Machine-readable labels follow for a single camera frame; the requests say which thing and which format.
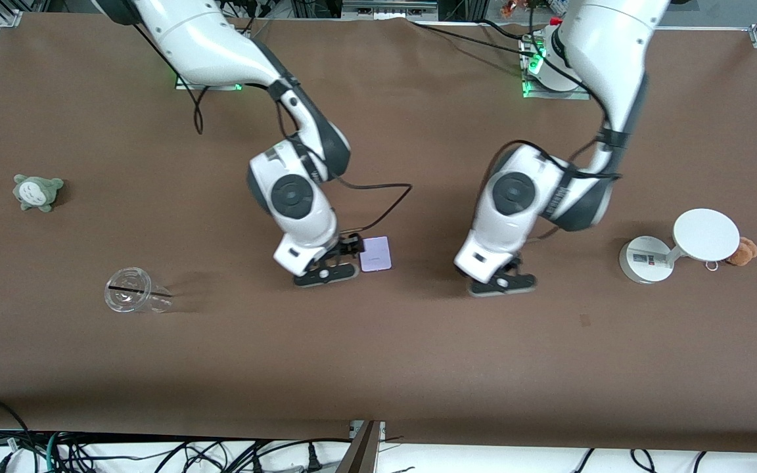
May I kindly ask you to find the long black table cable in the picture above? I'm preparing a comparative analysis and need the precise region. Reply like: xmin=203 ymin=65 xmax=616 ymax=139
xmin=408 ymin=20 xmax=534 ymax=52

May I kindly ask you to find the white round desk lamp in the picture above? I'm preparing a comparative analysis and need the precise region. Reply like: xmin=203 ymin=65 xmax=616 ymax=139
xmin=619 ymin=208 xmax=741 ymax=284

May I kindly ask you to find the clear plastic cup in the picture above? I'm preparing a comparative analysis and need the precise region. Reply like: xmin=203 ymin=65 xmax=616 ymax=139
xmin=104 ymin=267 xmax=173 ymax=314

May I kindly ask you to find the brown plush bear keychain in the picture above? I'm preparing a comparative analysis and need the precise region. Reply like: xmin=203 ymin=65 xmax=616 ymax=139
xmin=725 ymin=237 xmax=757 ymax=267

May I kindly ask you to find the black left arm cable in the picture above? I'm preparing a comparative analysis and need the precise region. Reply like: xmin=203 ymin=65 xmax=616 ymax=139
xmin=493 ymin=0 xmax=622 ymax=245

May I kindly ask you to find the aluminium frame bar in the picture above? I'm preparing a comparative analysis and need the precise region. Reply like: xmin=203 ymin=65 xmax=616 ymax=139
xmin=341 ymin=0 xmax=440 ymax=18

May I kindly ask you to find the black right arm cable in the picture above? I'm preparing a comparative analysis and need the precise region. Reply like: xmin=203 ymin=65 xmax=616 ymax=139
xmin=191 ymin=16 xmax=413 ymax=234

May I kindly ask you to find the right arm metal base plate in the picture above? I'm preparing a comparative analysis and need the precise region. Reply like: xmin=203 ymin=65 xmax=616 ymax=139
xmin=175 ymin=74 xmax=244 ymax=91

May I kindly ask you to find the metal table frame post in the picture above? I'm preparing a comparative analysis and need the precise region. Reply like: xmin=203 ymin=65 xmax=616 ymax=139
xmin=336 ymin=420 xmax=386 ymax=473

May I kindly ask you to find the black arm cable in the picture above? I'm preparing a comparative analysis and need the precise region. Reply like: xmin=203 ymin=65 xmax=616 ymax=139
xmin=191 ymin=16 xmax=413 ymax=234
xmin=493 ymin=0 xmax=622 ymax=245

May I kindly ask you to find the lilac square card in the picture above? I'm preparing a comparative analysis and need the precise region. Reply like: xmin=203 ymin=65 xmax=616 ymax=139
xmin=360 ymin=236 xmax=392 ymax=273

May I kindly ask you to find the grey plush Totoro toy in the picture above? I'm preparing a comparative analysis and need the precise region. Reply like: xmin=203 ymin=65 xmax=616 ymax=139
xmin=12 ymin=173 xmax=64 ymax=213

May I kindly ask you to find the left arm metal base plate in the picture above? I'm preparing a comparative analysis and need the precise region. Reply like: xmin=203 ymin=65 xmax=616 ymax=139
xmin=522 ymin=36 xmax=591 ymax=101

